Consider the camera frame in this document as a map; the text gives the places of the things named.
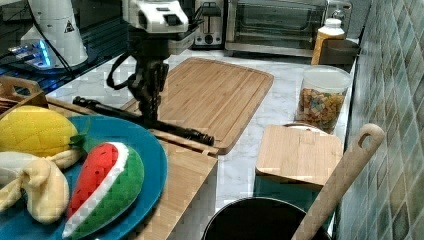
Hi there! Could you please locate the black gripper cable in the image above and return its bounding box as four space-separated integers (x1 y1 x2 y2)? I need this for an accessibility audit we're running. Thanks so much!
106 52 138 91

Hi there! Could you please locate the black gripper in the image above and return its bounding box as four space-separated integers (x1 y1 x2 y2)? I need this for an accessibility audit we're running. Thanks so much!
128 57 169 127

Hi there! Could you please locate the teal canister with wooden lid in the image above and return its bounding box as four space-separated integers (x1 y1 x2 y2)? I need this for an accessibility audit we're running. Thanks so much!
253 124 343 211

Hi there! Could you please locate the bamboo cutting board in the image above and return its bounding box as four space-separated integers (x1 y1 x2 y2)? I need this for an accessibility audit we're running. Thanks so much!
158 57 274 155

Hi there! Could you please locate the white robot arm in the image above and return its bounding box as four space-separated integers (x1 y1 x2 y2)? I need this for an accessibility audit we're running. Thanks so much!
122 0 203 124

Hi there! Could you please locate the blue plate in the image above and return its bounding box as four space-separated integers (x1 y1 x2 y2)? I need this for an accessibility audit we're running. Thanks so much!
0 115 168 240

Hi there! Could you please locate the clear jar of colourful pasta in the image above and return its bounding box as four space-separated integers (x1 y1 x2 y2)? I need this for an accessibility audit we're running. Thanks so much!
295 65 353 133

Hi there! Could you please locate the plush peeled banana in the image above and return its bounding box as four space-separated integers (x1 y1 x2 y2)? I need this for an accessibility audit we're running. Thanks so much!
0 150 81 224

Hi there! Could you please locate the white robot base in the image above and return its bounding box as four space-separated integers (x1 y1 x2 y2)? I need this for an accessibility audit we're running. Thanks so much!
8 0 88 70

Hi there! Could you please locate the black utensil holder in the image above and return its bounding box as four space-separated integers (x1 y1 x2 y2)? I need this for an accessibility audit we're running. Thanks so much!
200 196 333 240

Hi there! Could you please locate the plush watermelon slice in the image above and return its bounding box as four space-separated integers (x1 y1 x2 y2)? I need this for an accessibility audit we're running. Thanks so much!
62 142 144 240

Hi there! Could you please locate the white-capped yellow bottle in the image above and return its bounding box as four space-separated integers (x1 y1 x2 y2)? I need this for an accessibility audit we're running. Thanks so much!
311 18 345 65

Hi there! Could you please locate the silver toaster oven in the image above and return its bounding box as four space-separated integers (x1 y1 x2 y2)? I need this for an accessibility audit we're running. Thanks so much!
225 0 352 57

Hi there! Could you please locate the black silver two-slot toaster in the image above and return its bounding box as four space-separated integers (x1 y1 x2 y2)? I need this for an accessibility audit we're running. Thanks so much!
192 0 225 50

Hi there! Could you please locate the wooden spoon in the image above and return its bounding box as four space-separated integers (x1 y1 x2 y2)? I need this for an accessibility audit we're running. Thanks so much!
291 123 385 240

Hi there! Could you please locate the yellow plush pineapple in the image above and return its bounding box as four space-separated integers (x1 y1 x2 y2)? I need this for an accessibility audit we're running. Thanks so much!
0 105 78 157

